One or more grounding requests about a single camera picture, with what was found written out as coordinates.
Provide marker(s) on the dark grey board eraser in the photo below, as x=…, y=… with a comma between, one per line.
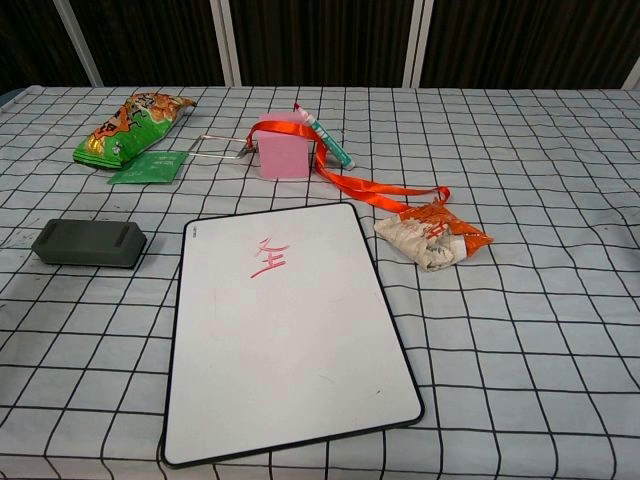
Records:
x=85, y=245

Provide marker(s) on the red orange ribbon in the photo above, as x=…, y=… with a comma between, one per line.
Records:
x=360, y=186

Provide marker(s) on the pink sticky note block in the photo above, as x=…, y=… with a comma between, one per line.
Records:
x=282, y=155

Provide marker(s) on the white green marker pen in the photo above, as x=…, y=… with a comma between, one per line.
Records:
x=327, y=140

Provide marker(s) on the crumpled orange white snack bag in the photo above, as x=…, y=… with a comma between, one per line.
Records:
x=430, y=240

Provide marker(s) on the clear metal clip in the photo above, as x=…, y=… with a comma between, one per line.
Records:
x=246, y=150

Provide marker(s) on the white dry-erase board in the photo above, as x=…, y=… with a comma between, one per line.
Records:
x=280, y=350

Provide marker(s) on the small green sachet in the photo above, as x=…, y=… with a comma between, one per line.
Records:
x=150, y=170

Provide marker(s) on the checkered white tablecloth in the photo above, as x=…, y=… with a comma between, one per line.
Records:
x=500, y=325

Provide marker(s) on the dark folding screen panel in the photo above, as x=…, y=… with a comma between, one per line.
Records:
x=150, y=40
x=320, y=40
x=25, y=40
x=525, y=40

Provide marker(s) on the green orange snack bag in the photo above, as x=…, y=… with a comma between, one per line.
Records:
x=130, y=132

